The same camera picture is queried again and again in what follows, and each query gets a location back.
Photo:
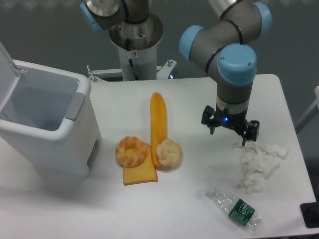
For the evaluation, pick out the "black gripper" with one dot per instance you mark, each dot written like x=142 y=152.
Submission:
x=231 y=116

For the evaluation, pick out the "pale round knotted bread roll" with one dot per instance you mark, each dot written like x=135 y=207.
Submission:
x=169 y=153

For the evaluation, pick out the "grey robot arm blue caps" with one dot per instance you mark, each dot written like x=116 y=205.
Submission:
x=222 y=52

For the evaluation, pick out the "crumpled white tissue paper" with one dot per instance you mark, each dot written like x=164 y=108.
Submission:
x=258 y=162

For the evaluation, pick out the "long orange baguette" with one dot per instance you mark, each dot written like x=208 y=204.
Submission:
x=158 y=125

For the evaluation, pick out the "clear plastic bottle green label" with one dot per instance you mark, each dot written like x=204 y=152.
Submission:
x=238 y=210

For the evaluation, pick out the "orange toast slice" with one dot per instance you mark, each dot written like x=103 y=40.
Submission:
x=143 y=173

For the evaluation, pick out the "white furniture leg right edge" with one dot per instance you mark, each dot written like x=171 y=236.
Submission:
x=309 y=113

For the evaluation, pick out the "black device at table edge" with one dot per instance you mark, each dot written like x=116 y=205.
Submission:
x=310 y=213

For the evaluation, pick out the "white open trash bin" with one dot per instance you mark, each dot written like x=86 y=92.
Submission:
x=47 y=116

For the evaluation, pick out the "white metal base frame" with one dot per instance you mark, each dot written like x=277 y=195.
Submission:
x=131 y=73

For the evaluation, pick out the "ring-shaped golden bread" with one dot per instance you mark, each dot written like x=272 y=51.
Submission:
x=130 y=151

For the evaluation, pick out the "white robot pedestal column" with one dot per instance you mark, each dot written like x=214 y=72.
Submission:
x=137 y=43

